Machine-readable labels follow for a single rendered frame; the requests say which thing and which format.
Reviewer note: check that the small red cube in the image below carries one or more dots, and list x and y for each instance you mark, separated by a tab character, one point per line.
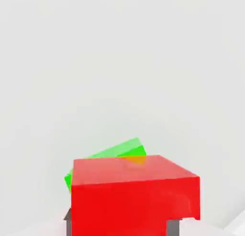
134	201

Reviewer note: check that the small green cube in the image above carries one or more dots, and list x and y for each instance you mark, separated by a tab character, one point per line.
126	150

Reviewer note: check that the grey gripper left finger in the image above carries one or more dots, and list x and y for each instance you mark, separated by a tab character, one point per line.
68	223

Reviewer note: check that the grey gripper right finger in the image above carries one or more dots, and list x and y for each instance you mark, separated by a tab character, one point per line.
173	228

